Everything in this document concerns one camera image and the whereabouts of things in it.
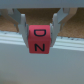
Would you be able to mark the pink block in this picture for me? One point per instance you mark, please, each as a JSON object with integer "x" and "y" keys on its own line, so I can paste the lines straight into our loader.
{"x": 39, "y": 38}

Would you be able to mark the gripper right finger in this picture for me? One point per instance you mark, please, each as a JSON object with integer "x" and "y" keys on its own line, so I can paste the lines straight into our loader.
{"x": 55, "y": 25}

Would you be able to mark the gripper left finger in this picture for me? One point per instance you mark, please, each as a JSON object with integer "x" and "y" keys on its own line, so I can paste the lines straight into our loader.
{"x": 20, "y": 25}

